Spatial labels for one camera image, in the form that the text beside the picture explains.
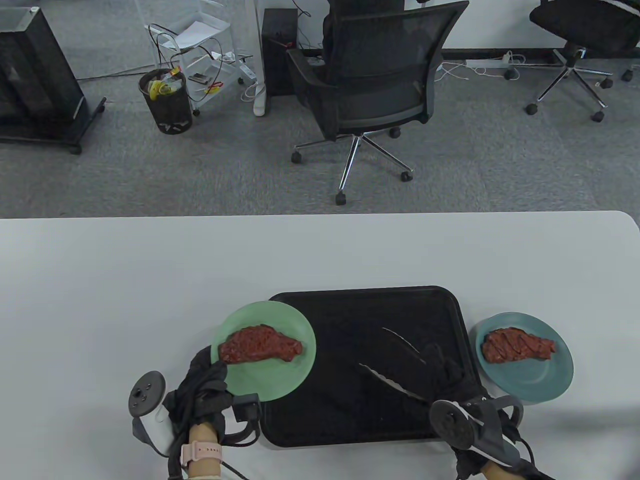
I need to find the person's left hand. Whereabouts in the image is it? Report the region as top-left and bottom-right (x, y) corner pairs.
(167, 345), (236, 451)

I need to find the person's right hand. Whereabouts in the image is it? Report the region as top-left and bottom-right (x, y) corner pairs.
(421, 342), (538, 480)

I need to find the grey handheld controller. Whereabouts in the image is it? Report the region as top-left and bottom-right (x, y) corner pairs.
(128, 370), (173, 457)
(429, 395), (525, 468)

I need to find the green plate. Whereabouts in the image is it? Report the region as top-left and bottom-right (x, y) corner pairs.
(210, 301), (317, 402)

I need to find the silver kitchen tongs red tip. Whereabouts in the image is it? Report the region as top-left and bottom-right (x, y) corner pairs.
(358, 327), (433, 405)

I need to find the red raw steak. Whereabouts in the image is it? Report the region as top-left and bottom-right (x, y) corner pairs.
(218, 325), (304, 365)
(481, 327), (557, 364)

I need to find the teal plate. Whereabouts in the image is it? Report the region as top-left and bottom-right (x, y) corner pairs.
(475, 312), (575, 405)

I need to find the person's left forearm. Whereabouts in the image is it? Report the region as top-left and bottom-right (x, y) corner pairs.
(182, 422), (223, 480)

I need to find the black wrist sensor box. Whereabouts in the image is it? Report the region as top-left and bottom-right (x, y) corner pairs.
(231, 393), (262, 425)

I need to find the pink wrist watch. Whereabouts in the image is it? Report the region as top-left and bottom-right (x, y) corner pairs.
(179, 439), (224, 468)

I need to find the black plastic tray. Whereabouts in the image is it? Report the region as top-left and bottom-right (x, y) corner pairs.
(260, 286), (490, 448)

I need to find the black mesh trash bin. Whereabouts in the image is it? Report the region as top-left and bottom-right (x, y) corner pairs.
(138, 68), (194, 136)

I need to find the black mesh office chair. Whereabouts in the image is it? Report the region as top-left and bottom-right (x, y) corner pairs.
(286, 0), (470, 207)

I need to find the white desk leg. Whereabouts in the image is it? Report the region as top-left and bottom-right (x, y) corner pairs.
(251, 0), (268, 117)

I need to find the white power strip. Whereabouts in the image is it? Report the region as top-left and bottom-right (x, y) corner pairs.
(465, 51), (512, 69)

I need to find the black computer tower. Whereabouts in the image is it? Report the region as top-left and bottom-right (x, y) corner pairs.
(262, 8), (301, 97)

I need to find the white paper sheet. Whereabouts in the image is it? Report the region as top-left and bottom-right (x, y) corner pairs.
(172, 20), (223, 51)

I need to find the black cabinet on wheels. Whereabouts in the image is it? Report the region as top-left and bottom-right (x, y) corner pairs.
(0, 6), (107, 155)

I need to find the black office chair chrome base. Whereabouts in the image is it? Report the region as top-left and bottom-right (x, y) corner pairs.
(504, 0), (640, 123)

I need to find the black glove cable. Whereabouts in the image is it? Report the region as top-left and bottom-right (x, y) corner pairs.
(220, 420), (262, 480)

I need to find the white floor cable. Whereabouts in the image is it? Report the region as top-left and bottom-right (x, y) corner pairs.
(434, 61), (506, 82)

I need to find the white wire cart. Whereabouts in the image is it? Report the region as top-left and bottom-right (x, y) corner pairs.
(135, 0), (257, 117)

